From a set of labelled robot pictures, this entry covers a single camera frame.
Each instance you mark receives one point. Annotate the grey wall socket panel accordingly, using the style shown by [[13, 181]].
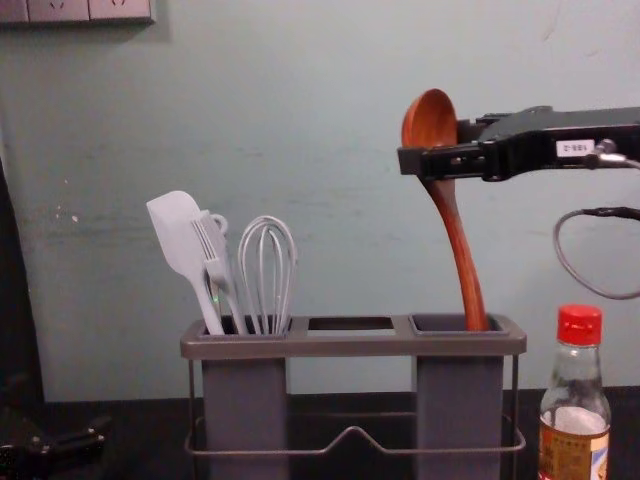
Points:
[[75, 10]]

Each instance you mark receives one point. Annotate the grey silicone whisk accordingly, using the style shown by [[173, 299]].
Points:
[[287, 280]]

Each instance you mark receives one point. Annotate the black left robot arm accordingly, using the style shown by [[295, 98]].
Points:
[[15, 310]]

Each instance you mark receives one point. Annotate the grey slotted utensil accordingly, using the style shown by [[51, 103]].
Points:
[[210, 240]]

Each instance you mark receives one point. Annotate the grey plastic rack insert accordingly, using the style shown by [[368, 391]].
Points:
[[457, 400], [245, 400]]

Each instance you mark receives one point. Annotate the grey metal utensil rack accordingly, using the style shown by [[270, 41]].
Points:
[[350, 345]]

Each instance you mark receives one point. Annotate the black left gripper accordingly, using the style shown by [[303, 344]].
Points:
[[25, 462]]

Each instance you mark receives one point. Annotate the clear glass bottle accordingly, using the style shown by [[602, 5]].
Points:
[[575, 400]]

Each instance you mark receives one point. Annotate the black table cloth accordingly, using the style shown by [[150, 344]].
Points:
[[135, 440]]

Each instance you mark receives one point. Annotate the brown wooden ladle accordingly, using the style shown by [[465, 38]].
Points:
[[432, 120]]

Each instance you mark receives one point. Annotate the grey silicone spatula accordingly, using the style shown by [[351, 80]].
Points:
[[172, 225]]

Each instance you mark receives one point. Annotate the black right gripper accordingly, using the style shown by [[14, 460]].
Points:
[[530, 142]]

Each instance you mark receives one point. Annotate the red bottle cap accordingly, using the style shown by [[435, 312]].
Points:
[[580, 325]]

